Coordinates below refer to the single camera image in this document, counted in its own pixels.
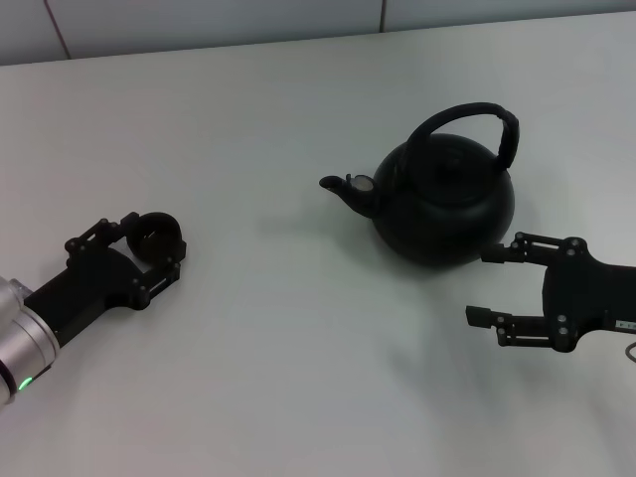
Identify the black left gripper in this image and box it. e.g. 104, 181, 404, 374
22, 212, 189, 347

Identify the black round teapot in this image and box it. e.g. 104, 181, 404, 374
317, 101, 521, 269

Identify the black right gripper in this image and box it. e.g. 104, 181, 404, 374
465, 232, 636, 354

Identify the white backdrop panel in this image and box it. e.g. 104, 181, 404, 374
0, 0, 636, 68

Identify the small black teacup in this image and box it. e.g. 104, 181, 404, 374
126, 212, 184, 264

